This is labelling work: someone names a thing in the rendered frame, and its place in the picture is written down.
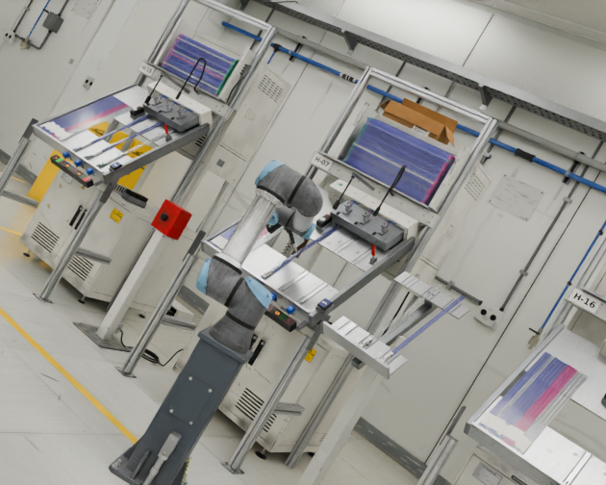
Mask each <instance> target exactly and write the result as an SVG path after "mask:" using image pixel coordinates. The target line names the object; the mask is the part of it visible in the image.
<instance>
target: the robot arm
mask: <svg viewBox="0 0 606 485"><path fill-rule="evenodd" d="M255 185H256V186H257V187H256V189H255V193H256V196H255V198H254V200H253V201H252V203H251V204H250V206H249V208H248V209H247V211H246V213H245V214H244V216H243V217H242V219H241V221H240V223H239V224H238V226H237V228H236V229H235V231H234V232H233V234H232V236H231V237H230V239H229V241H228V242H227V243H226V244H225V246H224V248H223V249H222V251H221V252H220V253H217V254H215V255H214V257H213V258H207V259H206V260H205V262H204V264H203V266H202V268H201V269H200V271H199V274H198V276H197V279H196V283H195V286H196V289H197V290H198V291H200V292H201V293H203V294H204V295H207V296H208V297H210V298H212V299H213V300H215V301H217V302H219V303H220V304H222V305H224V306H225V307H227V308H228V310H227V312H226V313H225V315H224V316H223V317H222V318H221V319H220V320H219V321H218V322H216V323H215V324H214V325H213V326H212V328H211V329H210V331H209V334H210V335H211V336H212V337H213V338H214V339H215V340H217V341H218V342H219V343H221V344H222V345H225V346H226V347H228V348H230V349H232V350H234V351H236V352H238V353H241V354H246V353H247V351H248V350H249V348H250V344H251V340H252V335H253V332H254V330H255V328H256V327H257V325H258V323H259V322H260V320H261V318H262V317H263V315H264V313H265V311H266V309H268V306H269V304H270V302H271V300H272V295H271V293H270V292H269V290H267V289H266V288H265V287H264V286H263V285H262V284H260V283H259V282H258V281H256V280H254V279H253V278H252V277H250V276H247V277H245V279H244V278H242V277H241V274H242V264H243V262H244V261H245V259H246V257H247V256H248V254H249V252H250V251H251V249H252V248H253V246H254V244H255V243H256V241H257V239H258V238H259V237H260V235H261V234H262V232H263V231H264V229H265V228H266V230H267V232H268V233H270V234H272V233H273V232H275V231H276V230H277V229H278V228H280V227H281V226H283V228H284V230H286V232H287V233H289V238H290V243H291V246H292V249H293V251H295V252H296V253H297V248H296V247H297V246H299V245H300V244H302V243H303V242H304V239H306V240H307V239H309V238H310V237H311V236H312V234H313V232H314V230H315V229H316V225H315V224H314V223H313V220H314V218H315V216H316V215H318V214H319V212H320V211H321V209H322V205H323V199H322V195H321V193H320V190H319V189H318V187H317V185H316V184H315V183H314V182H313V181H312V180H311V179H310V178H308V177H306V176H304V175H303V174H301V173H299V172H297V171H296V170H294V169H292V168H291V167H289V166H287V165H286V164H283V163H281V162H279V161H277V160H272V161H270V162H269V163H268V164H267V165H266V166H265V167H264V168H263V170H262V171H261V172H260V174H259V176H258V177H257V178H256V180H255ZM292 232H293V233H292ZM298 235H299V237H302V238H299V237H298ZM293 237H294V238H293Z"/></svg>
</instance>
